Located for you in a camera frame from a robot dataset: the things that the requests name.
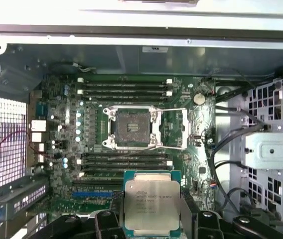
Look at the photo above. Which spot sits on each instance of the white case sticker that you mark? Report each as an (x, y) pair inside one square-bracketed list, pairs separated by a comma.
[(154, 49)]

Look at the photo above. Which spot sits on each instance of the green motherboard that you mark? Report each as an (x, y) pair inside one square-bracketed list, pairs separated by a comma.
[(193, 154)]

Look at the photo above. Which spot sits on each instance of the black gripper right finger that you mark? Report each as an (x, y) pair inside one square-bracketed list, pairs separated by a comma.
[(206, 226)]

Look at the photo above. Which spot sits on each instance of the blue expansion slot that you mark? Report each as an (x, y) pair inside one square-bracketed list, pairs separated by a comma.
[(91, 195)]

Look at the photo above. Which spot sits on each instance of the open black PC case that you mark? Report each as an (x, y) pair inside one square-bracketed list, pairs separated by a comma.
[(156, 37)]

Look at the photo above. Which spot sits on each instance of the silver socket cover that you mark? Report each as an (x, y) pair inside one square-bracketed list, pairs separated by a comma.
[(185, 127)]

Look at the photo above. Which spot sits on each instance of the black RAM slot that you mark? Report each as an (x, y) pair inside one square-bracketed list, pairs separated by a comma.
[(124, 162), (101, 174), (124, 92), (124, 155), (124, 86), (124, 168), (124, 81), (124, 98)]

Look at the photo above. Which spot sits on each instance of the round coin battery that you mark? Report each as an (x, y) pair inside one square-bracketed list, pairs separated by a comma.
[(199, 98)]

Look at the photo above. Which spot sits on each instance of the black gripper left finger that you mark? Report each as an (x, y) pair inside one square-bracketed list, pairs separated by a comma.
[(106, 224)]

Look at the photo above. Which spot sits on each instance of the CPU socket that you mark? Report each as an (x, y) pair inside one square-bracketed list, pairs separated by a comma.
[(132, 127)]

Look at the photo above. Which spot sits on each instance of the silver metal drive cage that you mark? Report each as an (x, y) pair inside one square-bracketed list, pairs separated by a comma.
[(271, 149)]

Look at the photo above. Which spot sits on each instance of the silver green CPU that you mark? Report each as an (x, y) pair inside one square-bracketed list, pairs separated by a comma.
[(151, 199)]

